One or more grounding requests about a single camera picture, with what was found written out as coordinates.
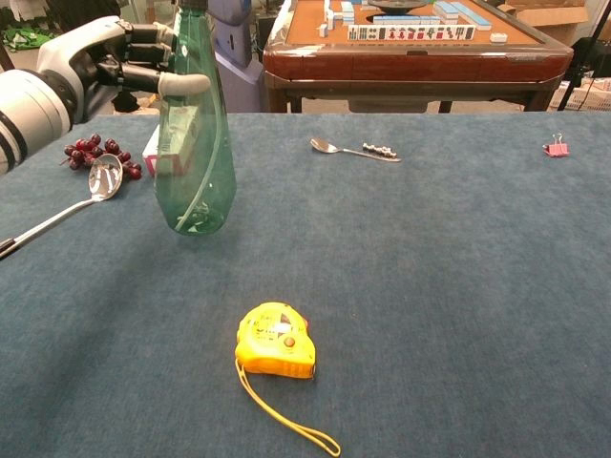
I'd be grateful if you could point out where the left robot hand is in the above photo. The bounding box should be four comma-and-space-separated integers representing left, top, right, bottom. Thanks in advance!
36, 15, 212, 125

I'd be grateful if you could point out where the green transparent spray bottle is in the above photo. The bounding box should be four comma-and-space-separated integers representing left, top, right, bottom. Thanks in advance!
155, 0, 239, 237

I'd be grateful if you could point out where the blue-backed mahjong tile wall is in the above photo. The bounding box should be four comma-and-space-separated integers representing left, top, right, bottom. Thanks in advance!
432, 0, 493, 31

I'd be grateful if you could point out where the cardboard box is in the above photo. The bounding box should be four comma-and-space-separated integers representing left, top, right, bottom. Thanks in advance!
495, 0, 593, 47

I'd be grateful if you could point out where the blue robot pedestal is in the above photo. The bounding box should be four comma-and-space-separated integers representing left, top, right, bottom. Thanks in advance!
207, 0, 264, 115

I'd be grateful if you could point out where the small steel spoon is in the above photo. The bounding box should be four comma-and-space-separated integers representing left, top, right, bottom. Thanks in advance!
309, 136, 402, 164

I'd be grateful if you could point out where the black tripod stand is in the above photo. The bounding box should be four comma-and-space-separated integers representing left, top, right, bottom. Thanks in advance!
557, 0, 611, 112

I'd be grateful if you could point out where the bunch of dark red grapes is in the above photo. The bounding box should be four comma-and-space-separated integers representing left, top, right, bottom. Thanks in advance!
61, 133, 143, 181

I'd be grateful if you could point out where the brown mahjong table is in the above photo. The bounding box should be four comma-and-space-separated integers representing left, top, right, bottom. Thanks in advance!
262, 0, 575, 115

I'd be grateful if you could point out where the white plastic crate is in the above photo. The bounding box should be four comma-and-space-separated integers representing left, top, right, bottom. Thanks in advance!
548, 78, 611, 112

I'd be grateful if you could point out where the white and pink carton box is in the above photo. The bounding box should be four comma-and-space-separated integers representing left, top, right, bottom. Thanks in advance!
141, 105, 201, 177

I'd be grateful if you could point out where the large steel serving spoon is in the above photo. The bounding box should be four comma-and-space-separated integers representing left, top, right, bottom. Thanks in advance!
0, 153, 124, 261

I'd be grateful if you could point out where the yellow tape measure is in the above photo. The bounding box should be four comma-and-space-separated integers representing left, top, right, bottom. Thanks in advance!
234, 301, 342, 458

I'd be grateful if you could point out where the pink binder clip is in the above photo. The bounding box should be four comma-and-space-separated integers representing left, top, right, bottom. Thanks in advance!
542, 133, 571, 158

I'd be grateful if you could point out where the green bag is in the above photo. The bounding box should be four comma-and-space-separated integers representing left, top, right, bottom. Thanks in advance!
2, 26, 49, 52

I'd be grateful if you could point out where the blue table cloth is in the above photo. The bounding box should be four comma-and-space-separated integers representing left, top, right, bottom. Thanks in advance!
0, 112, 611, 458

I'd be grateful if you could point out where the row of face-up mahjong tiles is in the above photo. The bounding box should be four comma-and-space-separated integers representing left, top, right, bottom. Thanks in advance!
347, 24, 477, 42

